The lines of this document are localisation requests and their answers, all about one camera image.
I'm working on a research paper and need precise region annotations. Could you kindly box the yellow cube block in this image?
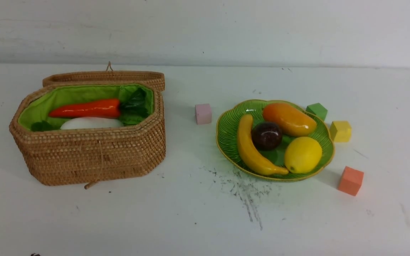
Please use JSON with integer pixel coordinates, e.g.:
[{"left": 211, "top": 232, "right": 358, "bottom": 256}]
[{"left": 329, "top": 121, "right": 352, "bottom": 143}]

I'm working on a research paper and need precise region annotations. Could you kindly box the yellow toy lemon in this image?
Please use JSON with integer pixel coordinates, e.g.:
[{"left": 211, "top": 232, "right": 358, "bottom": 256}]
[{"left": 284, "top": 137, "right": 322, "bottom": 174}]

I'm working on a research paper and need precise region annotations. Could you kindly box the green cube block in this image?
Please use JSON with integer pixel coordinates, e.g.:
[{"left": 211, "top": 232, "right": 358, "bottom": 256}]
[{"left": 306, "top": 102, "right": 328, "bottom": 121}]

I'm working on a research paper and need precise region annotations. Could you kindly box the woven wicker basket green lining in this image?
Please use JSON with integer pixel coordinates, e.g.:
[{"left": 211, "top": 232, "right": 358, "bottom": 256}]
[{"left": 9, "top": 64, "right": 166, "bottom": 188}]

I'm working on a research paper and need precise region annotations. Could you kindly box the white toy radish with leaves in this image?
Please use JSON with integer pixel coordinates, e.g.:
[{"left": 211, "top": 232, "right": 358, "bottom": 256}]
[{"left": 31, "top": 117, "right": 124, "bottom": 132}]

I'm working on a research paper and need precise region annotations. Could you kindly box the yellow toy banana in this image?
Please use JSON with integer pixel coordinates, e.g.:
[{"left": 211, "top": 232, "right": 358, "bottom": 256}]
[{"left": 237, "top": 114, "right": 289, "bottom": 176}]

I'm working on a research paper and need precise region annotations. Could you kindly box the dark purple toy mangosteen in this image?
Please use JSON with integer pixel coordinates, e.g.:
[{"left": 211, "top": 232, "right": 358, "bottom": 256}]
[{"left": 251, "top": 122, "right": 283, "bottom": 151}]

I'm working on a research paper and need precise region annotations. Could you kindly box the orange toy carrot with leaves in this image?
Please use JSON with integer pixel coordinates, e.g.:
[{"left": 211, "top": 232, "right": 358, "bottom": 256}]
[{"left": 48, "top": 86, "right": 154, "bottom": 126}]

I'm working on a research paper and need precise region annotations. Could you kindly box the orange cube block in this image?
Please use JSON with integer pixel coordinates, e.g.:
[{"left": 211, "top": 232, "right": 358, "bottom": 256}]
[{"left": 337, "top": 166, "right": 364, "bottom": 196}]

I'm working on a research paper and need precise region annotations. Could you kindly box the orange yellow toy mango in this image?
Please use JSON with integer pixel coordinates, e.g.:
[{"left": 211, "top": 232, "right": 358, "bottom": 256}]
[{"left": 262, "top": 102, "right": 317, "bottom": 137}]

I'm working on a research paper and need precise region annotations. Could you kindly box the pink cube block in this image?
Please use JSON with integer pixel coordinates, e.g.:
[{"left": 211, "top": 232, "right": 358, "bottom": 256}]
[{"left": 195, "top": 103, "right": 212, "bottom": 125}]

